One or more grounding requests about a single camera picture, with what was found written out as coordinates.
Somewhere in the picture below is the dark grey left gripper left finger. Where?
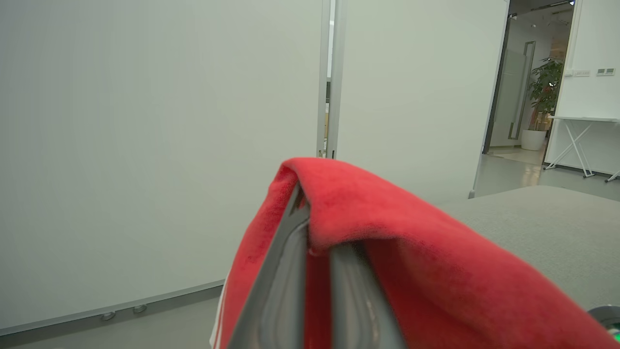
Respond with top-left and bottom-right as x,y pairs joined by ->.
228,184 -> 311,349

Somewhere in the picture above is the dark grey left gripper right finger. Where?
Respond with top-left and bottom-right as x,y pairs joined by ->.
331,242 -> 407,349

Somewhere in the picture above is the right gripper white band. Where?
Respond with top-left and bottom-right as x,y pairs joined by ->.
588,304 -> 620,343

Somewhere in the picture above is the red garment with white stripes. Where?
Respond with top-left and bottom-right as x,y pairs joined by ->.
209,157 -> 620,349

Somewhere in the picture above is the white folding table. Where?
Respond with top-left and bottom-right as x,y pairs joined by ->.
542,115 -> 620,183

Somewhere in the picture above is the white plant pot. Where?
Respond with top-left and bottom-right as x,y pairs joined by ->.
521,128 -> 547,151

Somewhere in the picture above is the wide white partition screen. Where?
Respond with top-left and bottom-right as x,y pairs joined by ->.
0,0 -> 332,336

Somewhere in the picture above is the white partition screen beside sofa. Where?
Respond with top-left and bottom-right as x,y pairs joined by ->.
327,0 -> 510,205

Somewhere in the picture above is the green potted plant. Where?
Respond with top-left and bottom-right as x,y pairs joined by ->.
527,57 -> 565,131

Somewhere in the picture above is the frosted glass door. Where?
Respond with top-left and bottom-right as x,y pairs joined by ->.
488,41 -> 536,149

